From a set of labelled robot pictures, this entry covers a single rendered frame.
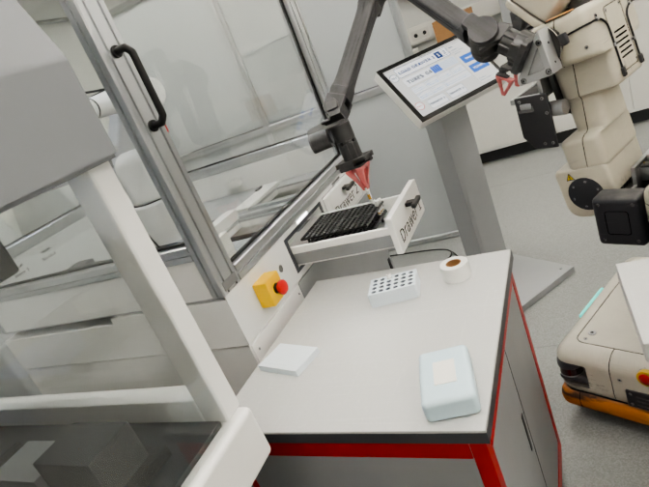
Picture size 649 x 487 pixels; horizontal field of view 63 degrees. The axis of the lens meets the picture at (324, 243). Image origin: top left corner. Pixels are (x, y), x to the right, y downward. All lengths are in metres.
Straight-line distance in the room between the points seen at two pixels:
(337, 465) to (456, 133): 1.71
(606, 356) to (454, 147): 1.14
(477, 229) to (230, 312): 1.57
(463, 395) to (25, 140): 0.74
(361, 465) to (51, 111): 0.80
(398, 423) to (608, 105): 1.08
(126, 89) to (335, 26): 2.15
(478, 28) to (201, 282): 0.95
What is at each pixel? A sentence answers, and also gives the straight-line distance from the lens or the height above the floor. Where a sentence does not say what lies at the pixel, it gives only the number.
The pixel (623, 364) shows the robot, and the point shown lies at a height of 0.26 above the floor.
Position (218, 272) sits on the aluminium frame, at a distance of 1.30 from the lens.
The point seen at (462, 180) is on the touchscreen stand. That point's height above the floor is 0.61.
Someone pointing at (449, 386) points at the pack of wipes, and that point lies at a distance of 0.96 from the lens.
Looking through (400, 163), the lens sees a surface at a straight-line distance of 3.33.
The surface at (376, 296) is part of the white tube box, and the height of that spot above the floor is 0.79.
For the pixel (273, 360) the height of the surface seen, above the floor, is 0.78.
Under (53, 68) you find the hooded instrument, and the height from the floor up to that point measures 1.49.
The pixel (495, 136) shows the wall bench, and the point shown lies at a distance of 4.56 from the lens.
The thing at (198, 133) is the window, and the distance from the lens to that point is 1.38.
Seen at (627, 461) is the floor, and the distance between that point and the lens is 1.90.
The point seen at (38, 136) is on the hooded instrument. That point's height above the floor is 1.42.
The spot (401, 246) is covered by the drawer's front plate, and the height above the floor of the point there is 0.84.
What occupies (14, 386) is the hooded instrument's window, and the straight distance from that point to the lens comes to 0.69.
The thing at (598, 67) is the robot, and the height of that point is 1.08.
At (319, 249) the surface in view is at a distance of 1.53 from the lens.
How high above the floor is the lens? 1.40
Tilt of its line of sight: 20 degrees down
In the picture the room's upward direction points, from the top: 23 degrees counter-clockwise
